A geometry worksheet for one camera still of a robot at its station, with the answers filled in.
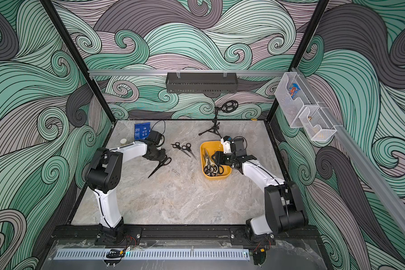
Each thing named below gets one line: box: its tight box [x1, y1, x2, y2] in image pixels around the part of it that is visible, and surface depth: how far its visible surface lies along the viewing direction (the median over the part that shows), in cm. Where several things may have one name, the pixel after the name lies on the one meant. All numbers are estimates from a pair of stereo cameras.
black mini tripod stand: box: [198, 100, 239, 139], surface depth 96 cm
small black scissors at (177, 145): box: [170, 141, 192, 158], surface depth 109 cm
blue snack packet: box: [133, 122, 152, 141], surface depth 112 cm
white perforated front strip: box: [55, 249, 251, 260], surface depth 71 cm
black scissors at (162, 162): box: [147, 156, 172, 179], surface depth 100 cm
